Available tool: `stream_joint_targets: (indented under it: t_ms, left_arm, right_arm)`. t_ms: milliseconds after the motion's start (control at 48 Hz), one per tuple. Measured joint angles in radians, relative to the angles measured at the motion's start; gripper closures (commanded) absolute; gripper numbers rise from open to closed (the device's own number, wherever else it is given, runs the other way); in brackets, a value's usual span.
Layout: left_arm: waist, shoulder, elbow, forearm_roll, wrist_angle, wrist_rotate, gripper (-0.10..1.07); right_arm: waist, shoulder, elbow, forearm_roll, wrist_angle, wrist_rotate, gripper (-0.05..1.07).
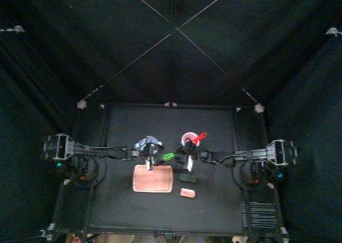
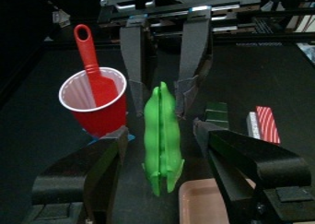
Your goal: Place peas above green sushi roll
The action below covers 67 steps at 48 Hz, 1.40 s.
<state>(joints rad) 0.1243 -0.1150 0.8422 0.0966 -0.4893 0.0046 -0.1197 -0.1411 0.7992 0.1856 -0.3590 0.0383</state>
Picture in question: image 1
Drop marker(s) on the pink square cutting board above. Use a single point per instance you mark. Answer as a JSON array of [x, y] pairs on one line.
[[152, 179]]

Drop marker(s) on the dark green sushi roll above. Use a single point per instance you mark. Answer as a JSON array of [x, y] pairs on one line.
[[187, 177]]

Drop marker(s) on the black vented control box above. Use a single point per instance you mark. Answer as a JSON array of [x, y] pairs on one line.
[[262, 214]]

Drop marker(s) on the blue white toy bowl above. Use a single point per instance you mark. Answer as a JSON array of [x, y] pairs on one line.
[[148, 140]]

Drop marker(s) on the bright green toy peas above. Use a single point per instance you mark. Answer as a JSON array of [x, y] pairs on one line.
[[168, 156]]

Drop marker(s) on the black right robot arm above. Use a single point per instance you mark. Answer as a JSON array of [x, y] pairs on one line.
[[248, 153]]

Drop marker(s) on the grey frame bracket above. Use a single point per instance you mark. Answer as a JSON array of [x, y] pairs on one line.
[[13, 29], [333, 31]]

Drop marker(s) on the pink white bowl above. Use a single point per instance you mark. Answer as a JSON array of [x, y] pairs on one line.
[[187, 137]]

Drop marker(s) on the red toy spoon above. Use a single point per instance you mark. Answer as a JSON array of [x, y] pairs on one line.
[[200, 136]]

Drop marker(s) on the grey frame corner clamp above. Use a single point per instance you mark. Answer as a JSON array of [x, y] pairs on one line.
[[258, 107], [82, 104]]

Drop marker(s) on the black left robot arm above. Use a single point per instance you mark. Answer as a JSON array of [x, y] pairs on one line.
[[88, 150]]

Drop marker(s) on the grey frame middle clamp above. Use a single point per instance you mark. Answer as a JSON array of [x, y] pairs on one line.
[[170, 104]]

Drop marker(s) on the pink salmon sushi piece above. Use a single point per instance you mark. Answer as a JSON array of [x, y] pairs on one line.
[[187, 193]]

